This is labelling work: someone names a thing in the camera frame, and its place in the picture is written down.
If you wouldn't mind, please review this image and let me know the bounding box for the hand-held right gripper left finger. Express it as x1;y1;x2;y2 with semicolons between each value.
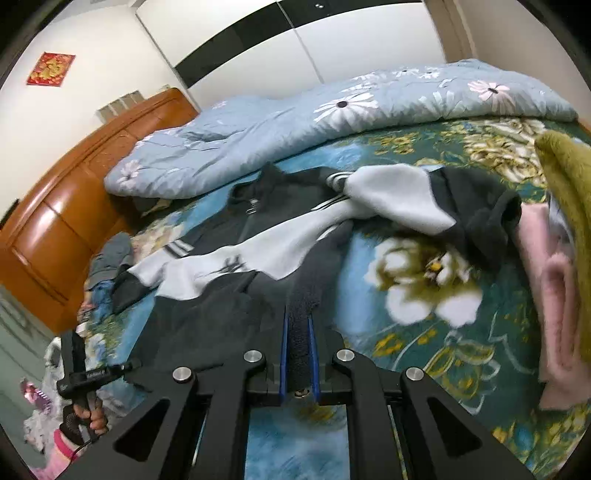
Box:
58;316;296;480

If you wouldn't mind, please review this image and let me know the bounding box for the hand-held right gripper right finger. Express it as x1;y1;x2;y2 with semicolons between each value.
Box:
307;316;539;480

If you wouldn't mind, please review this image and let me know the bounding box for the black and white jacket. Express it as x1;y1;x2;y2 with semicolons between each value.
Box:
111;161;525;404

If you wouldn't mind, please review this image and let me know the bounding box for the person's left hand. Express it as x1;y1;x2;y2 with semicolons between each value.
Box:
74;396;110;437

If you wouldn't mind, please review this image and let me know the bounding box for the green floral bed blanket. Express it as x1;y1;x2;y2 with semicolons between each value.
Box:
78;117;591;480

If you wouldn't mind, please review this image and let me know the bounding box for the grey garment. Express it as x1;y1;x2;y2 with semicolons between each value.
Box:
85;232;136;292

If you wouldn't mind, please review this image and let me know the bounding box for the wooden headboard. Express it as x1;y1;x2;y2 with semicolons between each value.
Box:
0;88;200;334

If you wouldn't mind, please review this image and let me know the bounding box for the blue floral quilt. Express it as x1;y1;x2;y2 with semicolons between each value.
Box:
104;59;580;200

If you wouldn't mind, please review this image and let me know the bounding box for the pink fuzzy cloth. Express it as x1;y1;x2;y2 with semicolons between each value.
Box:
512;203;591;412

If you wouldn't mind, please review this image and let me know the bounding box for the olive green fuzzy cloth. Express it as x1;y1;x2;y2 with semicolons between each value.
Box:
534;130;591;366

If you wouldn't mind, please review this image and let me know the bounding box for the white and black wardrobe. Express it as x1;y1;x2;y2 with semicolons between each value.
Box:
135;0;450;114

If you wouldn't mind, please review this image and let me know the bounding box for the wall switch panel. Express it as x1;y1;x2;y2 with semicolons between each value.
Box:
96;90;145;122

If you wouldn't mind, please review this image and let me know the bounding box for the red wall poster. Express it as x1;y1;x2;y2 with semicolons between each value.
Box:
26;52;77;87

